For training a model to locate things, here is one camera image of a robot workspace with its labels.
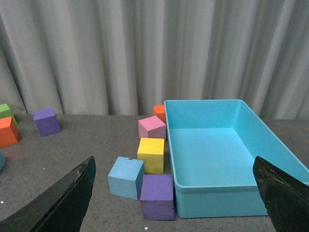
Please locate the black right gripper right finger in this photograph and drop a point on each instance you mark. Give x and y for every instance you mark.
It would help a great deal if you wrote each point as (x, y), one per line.
(286, 199)

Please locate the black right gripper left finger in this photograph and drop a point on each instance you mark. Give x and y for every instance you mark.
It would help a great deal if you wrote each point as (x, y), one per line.
(61, 208)

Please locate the light blue dented foam block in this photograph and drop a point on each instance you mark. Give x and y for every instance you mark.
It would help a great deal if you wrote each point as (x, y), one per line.
(2, 161)

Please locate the purple foam block far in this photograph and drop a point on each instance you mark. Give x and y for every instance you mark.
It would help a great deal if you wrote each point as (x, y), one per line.
(46, 122)

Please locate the purple foam block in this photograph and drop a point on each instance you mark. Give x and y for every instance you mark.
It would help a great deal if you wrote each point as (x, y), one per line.
(157, 197)
(46, 122)

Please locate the light blue plastic bin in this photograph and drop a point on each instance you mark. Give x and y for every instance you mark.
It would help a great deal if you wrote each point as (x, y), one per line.
(213, 145)

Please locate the purple foam block near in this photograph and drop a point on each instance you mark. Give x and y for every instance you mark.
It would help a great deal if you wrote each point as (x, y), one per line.
(157, 197)

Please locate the yellow foam block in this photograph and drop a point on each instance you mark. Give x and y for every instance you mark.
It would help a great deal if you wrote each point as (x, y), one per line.
(151, 152)

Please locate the green foam block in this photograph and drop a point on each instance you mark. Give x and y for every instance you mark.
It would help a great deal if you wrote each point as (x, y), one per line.
(5, 111)

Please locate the pink foam block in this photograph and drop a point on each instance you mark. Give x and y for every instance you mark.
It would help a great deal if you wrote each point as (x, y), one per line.
(152, 127)

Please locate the orange foam block behind bin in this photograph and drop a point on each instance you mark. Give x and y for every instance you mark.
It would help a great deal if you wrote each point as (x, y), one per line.
(159, 111)

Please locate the grey curtain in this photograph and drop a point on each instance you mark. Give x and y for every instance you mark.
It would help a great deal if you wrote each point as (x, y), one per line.
(122, 57)

